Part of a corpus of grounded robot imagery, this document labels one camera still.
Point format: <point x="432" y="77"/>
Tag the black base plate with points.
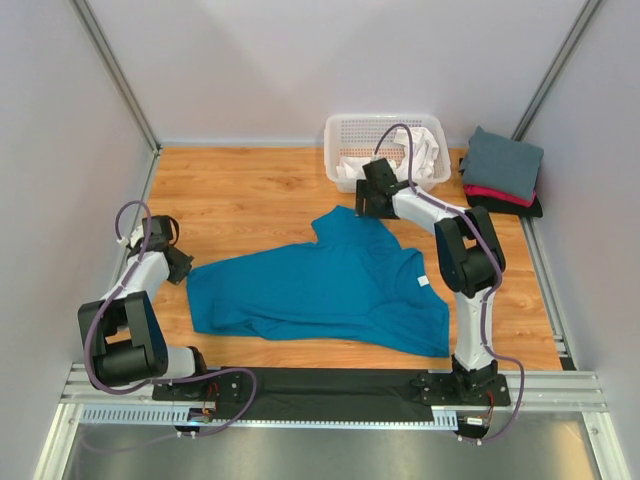
<point x="323" y="395"/>

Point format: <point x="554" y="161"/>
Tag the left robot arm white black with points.
<point x="128" y="345"/>

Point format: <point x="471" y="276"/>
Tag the pink folded t shirt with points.
<point x="475" y="190"/>

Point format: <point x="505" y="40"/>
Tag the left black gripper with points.
<point x="183" y="269"/>

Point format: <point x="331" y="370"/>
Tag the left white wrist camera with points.
<point x="127" y="240"/>

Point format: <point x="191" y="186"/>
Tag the aluminium frame post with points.
<point x="98" y="38"/>
<point x="580" y="25"/>

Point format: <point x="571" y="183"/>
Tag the white plastic basket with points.
<point x="364" y="134"/>

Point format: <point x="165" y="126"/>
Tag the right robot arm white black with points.
<point x="471" y="264"/>

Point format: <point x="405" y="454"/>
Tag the right aluminium frame post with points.
<point x="580" y="25"/>

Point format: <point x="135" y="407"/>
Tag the left aluminium frame post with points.
<point x="98" y="38"/>

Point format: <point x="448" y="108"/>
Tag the grey folded t shirt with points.
<point x="499" y="163"/>

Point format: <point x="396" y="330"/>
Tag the black folded t shirt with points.
<point x="494" y="205"/>

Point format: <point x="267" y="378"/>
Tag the blue t shirt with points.
<point x="355" y="282"/>

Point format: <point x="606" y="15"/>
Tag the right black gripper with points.
<point x="362" y="198"/>

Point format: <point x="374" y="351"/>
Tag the white t shirt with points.
<point x="414" y="155"/>

